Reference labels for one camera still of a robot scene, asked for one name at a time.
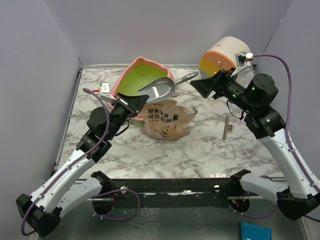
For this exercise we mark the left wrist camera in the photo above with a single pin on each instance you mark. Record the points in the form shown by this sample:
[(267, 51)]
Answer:
[(104, 91)]

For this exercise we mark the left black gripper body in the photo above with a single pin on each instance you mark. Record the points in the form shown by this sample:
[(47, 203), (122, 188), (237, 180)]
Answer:
[(121, 112)]

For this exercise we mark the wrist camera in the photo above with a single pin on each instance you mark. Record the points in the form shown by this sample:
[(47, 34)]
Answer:
[(104, 91), (243, 57)]

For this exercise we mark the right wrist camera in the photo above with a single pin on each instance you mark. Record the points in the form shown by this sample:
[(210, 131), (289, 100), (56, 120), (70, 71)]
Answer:
[(243, 57)]

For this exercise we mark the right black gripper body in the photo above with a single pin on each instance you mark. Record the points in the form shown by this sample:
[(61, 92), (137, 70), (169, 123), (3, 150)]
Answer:
[(227, 87)]

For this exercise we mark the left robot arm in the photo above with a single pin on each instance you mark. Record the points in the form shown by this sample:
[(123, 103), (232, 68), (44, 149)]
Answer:
[(44, 208)]

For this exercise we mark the pink green litter box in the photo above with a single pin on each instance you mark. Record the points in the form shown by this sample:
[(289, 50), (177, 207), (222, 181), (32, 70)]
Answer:
[(138, 74)]

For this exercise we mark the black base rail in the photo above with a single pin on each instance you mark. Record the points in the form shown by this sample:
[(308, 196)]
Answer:
[(173, 192)]

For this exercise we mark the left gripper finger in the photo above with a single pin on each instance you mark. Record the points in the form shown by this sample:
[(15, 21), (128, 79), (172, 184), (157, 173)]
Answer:
[(137, 104), (127, 98)]

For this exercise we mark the grey metal scoop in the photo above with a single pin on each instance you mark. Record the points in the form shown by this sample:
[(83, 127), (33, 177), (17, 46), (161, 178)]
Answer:
[(163, 87)]

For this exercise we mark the round cream drawer cabinet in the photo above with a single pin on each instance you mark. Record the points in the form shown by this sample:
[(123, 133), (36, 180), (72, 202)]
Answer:
[(222, 55)]

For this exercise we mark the peach cat litter bag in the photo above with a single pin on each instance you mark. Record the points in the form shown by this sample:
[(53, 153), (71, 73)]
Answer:
[(165, 120)]

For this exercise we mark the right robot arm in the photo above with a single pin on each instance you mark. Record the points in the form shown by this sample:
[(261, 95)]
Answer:
[(300, 194)]

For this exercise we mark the blue card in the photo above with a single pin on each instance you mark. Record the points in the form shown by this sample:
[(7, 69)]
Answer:
[(254, 232)]

